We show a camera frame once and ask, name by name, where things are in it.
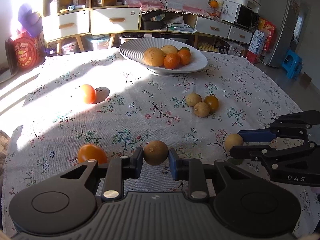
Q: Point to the brown longan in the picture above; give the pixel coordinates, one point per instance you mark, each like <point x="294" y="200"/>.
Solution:
<point x="201" y="109"/>
<point x="192" y="99"/>

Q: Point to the floral white tablecloth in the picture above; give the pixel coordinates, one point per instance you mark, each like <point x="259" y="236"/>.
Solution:
<point x="47" y="194"/>

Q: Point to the pale longan with leaf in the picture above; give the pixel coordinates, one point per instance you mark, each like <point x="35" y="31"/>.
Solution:
<point x="233" y="140"/>

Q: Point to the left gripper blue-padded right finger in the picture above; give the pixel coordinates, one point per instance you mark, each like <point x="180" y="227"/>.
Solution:
<point x="190" y="170"/>

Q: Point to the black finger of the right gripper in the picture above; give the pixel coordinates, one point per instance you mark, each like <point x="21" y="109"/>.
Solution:
<point x="265" y="151"/>

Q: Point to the white ribbed plate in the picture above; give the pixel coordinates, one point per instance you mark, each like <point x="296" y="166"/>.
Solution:
<point x="134" y="50"/>

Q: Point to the brown kiwi-like fruit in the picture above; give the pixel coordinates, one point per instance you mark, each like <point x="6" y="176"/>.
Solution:
<point x="155" y="152"/>

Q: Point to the blue plastic stool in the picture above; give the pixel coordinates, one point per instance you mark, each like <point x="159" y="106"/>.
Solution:
<point x="292" y="64"/>

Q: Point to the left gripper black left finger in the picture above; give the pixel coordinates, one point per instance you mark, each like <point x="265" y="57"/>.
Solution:
<point x="117" y="171"/>

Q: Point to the sunlit orange tomato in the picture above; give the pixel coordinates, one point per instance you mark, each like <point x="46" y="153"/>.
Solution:
<point x="88" y="94"/>

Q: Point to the large yellow passion fruit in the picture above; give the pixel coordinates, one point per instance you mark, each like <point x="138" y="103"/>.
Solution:
<point x="168" y="49"/>

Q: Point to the low white tv cabinet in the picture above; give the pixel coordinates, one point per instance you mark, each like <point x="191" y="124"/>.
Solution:
<point x="187" y="23"/>

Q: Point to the amber cherry tomato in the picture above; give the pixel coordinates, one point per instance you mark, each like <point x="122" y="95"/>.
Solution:
<point x="212" y="102"/>

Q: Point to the large orange passion fruit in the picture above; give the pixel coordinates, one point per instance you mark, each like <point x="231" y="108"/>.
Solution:
<point x="154" y="57"/>

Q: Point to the black microwave oven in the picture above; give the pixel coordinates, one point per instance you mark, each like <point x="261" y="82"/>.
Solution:
<point x="246" y="18"/>

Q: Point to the silver refrigerator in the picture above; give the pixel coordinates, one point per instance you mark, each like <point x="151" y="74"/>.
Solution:
<point x="288" y="16"/>

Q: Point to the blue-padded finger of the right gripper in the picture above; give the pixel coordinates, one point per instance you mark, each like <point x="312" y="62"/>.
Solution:
<point x="274" y="131"/>

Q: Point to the quilted grey blanket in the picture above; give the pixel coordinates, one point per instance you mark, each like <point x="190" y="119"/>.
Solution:
<point x="4" y="144"/>

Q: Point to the red round drum container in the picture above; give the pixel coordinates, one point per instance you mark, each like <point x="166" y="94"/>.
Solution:
<point x="27" y="52"/>

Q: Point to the white drawer cabinet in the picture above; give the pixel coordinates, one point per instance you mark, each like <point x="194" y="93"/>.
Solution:
<point x="63" y="19"/>

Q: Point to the tangerine with stem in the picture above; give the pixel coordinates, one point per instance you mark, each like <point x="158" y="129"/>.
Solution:
<point x="171" y="61"/>

